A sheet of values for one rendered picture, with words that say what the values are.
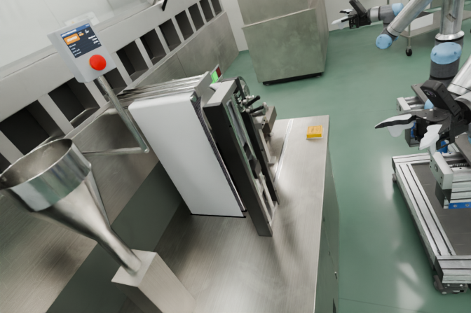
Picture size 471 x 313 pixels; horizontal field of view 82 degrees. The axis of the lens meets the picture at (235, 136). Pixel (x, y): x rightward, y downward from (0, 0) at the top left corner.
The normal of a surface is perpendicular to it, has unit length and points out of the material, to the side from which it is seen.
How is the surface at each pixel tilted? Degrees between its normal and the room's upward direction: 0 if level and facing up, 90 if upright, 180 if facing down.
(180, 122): 90
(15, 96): 90
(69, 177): 90
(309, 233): 0
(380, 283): 0
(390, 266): 0
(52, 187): 90
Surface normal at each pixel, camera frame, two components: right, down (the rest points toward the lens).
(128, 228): 0.90, -0.07
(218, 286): -0.31, -0.79
